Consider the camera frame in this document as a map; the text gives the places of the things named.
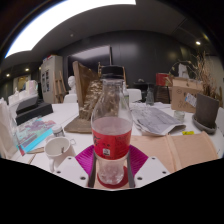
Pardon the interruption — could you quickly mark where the grey spray bottle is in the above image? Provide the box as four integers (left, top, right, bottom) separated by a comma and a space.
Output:
145, 87, 155, 107

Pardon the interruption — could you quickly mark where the flat round red coaster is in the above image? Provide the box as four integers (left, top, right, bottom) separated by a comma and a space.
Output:
96, 165, 129, 190

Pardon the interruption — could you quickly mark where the small glass jar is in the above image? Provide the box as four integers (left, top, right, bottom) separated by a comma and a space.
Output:
173, 109, 186, 123

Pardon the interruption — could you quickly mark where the white standing statue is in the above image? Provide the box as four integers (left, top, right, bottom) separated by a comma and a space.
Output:
178, 63, 190, 79

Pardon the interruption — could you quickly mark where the flat wooden strip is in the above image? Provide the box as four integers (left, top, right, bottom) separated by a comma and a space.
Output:
28, 146, 46, 155

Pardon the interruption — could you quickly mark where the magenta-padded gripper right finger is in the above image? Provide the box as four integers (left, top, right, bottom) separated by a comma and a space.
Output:
126, 144, 172, 188

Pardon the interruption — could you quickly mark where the thin wooden stick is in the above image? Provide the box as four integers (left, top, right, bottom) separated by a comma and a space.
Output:
28, 153, 37, 165

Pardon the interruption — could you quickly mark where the clear bottle with red label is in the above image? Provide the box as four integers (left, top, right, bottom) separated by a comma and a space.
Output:
90, 65, 134, 186

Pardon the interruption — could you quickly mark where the white mug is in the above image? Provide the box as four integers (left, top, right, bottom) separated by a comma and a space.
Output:
44, 135, 77, 174

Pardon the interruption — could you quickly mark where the grey plant saucer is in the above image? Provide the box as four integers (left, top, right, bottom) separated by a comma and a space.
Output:
191, 114, 218, 135

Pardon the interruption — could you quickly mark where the white chair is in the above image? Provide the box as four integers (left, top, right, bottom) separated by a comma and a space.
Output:
126, 88, 143, 104
63, 93, 79, 104
214, 106, 224, 135

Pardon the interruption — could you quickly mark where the red box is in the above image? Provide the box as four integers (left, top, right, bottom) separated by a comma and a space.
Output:
155, 72, 171, 87

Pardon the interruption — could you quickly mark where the white cabinet with pictures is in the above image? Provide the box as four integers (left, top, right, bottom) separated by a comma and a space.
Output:
40, 54, 64, 104

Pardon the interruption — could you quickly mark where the white plaster statue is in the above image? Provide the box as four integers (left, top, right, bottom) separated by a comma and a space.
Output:
8, 79, 39, 106

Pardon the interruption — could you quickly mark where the black flat box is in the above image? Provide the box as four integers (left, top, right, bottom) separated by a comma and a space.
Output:
15, 96, 40, 116
15, 102, 54, 126

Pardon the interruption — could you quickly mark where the black wall screen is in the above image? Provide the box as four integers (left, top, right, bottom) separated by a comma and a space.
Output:
67, 45, 113, 73

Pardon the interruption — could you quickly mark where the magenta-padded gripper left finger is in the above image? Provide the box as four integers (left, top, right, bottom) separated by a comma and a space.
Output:
53, 144, 98, 188

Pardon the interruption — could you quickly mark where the white plaster bust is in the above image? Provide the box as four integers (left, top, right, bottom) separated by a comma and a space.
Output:
67, 75, 77, 95

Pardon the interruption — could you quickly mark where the brown wooden relief sculpture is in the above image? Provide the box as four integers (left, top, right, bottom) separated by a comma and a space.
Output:
63, 60, 104, 134

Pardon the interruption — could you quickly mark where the cardboard box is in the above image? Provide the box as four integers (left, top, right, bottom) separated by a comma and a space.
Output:
170, 76, 204, 114

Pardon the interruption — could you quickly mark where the small green-labelled bottle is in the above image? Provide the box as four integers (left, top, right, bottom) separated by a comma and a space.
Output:
122, 81, 130, 107

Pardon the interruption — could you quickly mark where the small white paint jar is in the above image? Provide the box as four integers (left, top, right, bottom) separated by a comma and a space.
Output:
51, 124, 66, 138

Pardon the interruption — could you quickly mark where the colourful book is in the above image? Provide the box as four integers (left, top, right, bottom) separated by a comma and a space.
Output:
15, 116, 57, 156

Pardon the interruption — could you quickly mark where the long ceiling light strip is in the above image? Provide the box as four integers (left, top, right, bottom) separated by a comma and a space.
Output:
4, 0, 137, 58

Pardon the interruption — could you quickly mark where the newspaper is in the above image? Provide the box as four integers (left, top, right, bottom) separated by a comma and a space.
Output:
130, 104, 187, 137

